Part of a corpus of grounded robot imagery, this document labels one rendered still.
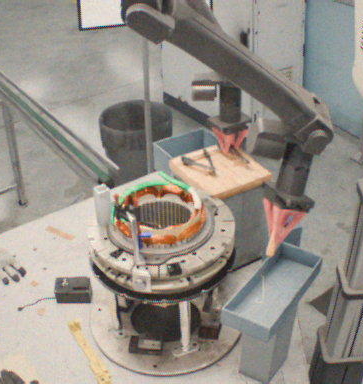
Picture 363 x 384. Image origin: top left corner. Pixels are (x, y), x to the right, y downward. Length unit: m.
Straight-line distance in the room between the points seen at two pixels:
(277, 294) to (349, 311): 0.29
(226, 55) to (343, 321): 0.82
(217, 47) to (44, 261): 1.02
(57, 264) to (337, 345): 0.83
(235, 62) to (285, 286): 0.53
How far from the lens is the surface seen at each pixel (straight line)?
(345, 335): 1.48
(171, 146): 1.65
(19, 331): 1.49
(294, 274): 1.23
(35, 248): 1.74
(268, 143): 0.99
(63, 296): 1.51
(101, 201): 1.21
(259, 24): 3.38
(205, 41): 0.83
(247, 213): 1.50
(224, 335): 1.39
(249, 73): 0.88
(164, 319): 1.46
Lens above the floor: 1.84
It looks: 33 degrees down
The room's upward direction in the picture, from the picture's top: 2 degrees counter-clockwise
